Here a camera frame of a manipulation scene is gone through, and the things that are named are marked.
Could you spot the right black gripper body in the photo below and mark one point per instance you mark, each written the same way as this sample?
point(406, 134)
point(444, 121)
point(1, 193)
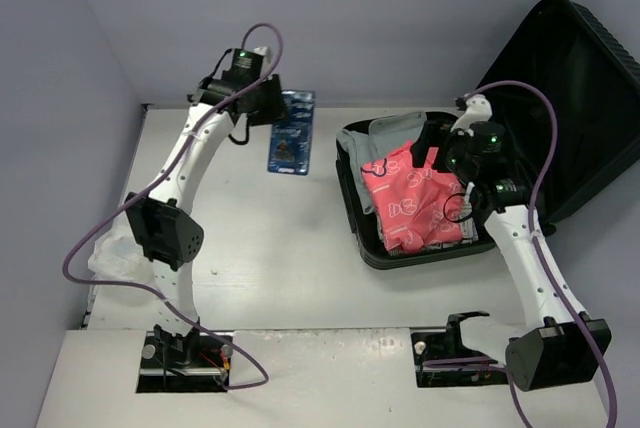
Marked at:
point(432, 138)

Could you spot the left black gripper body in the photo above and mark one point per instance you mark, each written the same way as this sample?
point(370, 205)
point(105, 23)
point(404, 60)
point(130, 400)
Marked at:
point(272, 99)

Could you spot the grey garment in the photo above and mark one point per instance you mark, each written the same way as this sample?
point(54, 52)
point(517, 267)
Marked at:
point(383, 136)

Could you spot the blue card packet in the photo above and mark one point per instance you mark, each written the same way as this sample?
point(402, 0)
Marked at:
point(291, 139)

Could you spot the pink patterned garment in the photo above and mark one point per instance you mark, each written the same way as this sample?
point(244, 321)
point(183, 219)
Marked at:
point(416, 208)

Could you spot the black hard-shell suitcase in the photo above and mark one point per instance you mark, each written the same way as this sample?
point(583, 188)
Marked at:
point(565, 100)

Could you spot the clear plastic packet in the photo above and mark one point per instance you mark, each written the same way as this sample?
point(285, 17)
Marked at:
point(117, 257)

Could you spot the black white newspaper-print garment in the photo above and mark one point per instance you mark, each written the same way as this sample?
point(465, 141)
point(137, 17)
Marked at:
point(465, 240)

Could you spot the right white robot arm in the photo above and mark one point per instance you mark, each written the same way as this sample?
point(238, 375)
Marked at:
point(560, 343)

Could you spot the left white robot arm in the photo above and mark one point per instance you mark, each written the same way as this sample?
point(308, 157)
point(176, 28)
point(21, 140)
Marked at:
point(161, 220)

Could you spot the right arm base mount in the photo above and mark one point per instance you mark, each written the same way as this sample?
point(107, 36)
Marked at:
point(441, 362)

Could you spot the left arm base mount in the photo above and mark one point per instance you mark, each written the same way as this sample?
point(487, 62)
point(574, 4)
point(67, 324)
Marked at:
point(206, 369)

